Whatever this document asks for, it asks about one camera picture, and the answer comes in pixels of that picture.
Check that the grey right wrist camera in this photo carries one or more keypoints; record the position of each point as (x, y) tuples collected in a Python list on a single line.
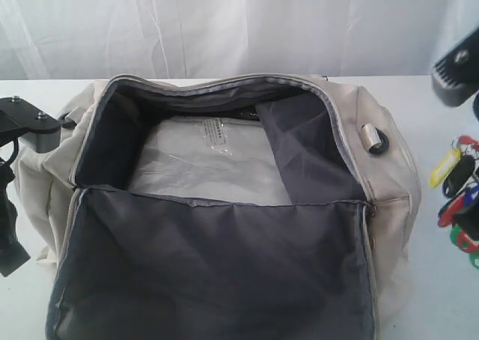
[(455, 75)]

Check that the white backdrop curtain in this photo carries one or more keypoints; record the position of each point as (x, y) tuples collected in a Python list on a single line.
[(166, 39)]

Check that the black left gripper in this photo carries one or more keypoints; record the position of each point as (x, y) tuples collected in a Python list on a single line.
[(13, 254)]

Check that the colourful key tag bunch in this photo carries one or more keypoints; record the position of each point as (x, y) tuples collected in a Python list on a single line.
[(457, 176)]

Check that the clear plastic packed white filling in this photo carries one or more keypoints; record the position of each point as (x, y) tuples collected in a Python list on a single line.
[(222, 159)]

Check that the cream fabric duffel bag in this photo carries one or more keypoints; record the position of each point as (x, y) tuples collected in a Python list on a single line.
[(333, 264)]

